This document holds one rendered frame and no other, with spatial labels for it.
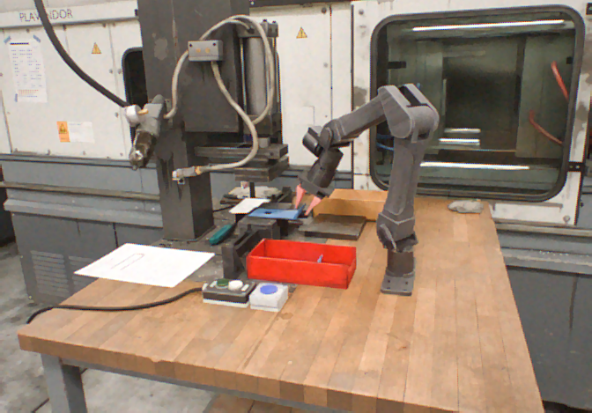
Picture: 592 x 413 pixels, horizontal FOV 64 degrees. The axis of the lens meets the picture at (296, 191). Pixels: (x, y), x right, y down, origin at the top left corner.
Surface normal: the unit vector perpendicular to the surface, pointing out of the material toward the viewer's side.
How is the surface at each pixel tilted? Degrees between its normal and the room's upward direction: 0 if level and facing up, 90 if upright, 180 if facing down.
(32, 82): 90
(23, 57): 89
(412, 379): 0
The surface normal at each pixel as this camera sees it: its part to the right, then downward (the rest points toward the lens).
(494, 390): -0.04, -0.96
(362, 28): -0.35, 0.26
